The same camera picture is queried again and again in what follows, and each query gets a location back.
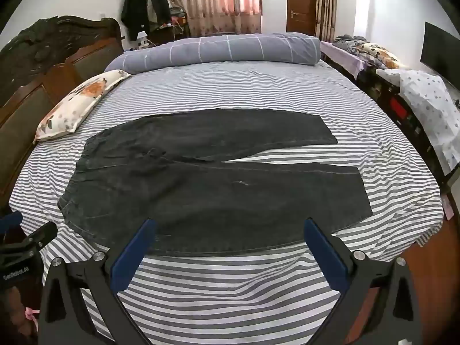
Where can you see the grey green jacket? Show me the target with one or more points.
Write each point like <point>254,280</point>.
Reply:
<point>158,7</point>

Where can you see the dark wooden desk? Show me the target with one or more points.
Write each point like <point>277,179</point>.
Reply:
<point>172,32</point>

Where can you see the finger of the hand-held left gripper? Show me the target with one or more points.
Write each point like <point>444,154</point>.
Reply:
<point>10,222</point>
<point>41,234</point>

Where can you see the rolled grey checked duvet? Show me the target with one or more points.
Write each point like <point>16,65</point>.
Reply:
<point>222,48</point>

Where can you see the dark grey denim pants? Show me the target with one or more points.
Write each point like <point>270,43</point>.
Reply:
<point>201,201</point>

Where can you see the brown wooden door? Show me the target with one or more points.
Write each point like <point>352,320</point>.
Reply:
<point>302,0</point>

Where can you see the floral pillow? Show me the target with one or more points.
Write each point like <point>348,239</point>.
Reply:
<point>79,100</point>

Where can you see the purple sheet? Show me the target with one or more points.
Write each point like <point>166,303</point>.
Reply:
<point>341,55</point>

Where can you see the black television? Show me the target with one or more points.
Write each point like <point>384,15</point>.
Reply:
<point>440,52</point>

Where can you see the black jacket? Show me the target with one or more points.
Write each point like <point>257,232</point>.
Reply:
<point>133,10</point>

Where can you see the grey white striped bed sheet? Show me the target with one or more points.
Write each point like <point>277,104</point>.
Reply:
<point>251,90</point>

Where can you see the pile of dark clothes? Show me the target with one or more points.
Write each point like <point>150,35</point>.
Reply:
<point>350,40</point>

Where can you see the small white house lamp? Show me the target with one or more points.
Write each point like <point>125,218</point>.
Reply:
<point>142,39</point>

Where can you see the floral cushion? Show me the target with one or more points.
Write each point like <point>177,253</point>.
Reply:
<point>382,55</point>

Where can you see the beige patterned curtain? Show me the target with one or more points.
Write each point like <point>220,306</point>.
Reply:
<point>326,7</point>

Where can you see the pink patterned curtain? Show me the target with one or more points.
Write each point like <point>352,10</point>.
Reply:
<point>212,3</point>

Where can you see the carved wooden headboard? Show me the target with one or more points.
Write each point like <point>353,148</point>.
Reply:
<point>43,64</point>

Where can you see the white dotted cloth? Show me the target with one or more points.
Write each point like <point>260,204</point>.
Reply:
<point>427,97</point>

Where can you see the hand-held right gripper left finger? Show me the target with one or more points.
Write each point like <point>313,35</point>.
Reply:
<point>132,257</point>

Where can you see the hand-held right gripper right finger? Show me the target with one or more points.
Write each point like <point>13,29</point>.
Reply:
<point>325,257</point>

